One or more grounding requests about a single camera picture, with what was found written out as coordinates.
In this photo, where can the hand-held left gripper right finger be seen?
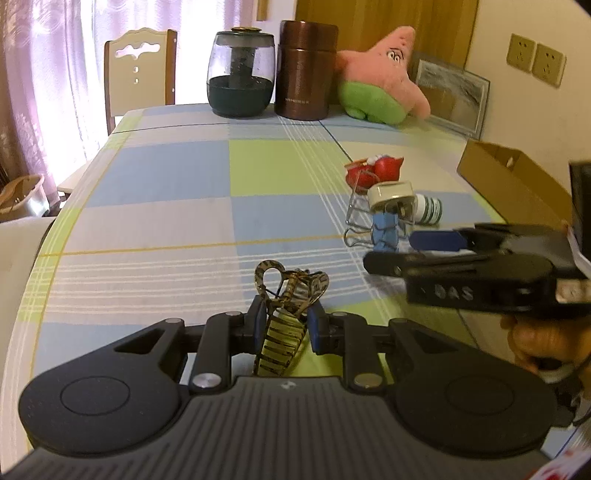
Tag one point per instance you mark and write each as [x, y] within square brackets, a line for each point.
[315, 330]

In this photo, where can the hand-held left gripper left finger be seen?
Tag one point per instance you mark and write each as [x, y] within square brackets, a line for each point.
[257, 327]

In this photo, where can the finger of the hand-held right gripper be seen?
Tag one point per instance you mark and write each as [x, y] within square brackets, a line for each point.
[434, 240]
[438, 264]

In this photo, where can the tortoiseshell hair claw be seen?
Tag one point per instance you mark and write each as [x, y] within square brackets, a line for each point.
[279, 337]

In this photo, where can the blue binder clip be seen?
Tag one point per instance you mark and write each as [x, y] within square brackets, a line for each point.
[385, 233]

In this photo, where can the cream plug adapter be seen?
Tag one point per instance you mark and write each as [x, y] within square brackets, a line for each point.
[388, 194]

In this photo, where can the brown cardboard box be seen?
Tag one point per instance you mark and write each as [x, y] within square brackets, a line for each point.
[498, 180]

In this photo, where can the person's right hand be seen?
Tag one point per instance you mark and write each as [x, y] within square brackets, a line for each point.
[540, 341]

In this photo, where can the green white small bottle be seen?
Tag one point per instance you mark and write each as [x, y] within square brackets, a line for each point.
[429, 208]

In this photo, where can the red toy figure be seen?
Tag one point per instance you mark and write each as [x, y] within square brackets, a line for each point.
[385, 168]

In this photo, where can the checked tablecloth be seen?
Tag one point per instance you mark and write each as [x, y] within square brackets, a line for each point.
[175, 240]

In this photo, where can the pink starfish plush toy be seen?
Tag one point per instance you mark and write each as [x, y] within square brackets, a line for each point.
[374, 69]

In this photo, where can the red white printed fabric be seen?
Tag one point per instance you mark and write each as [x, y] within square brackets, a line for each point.
[568, 466]

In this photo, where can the brown metal thermos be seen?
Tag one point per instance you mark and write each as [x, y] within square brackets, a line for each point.
[302, 78]

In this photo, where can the glass jar with dark base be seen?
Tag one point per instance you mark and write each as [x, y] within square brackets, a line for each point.
[235, 97]

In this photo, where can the cream wooden chair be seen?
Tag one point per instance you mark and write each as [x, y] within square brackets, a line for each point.
[152, 87]

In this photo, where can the beige basket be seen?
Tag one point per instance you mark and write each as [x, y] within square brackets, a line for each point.
[23, 203]

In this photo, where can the purple lace curtain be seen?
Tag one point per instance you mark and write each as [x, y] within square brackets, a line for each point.
[46, 69]

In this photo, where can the grey picture frame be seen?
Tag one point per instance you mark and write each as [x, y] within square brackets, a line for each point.
[457, 101]

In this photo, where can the tan wall socket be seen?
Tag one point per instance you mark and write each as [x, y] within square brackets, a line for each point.
[521, 51]
[548, 64]

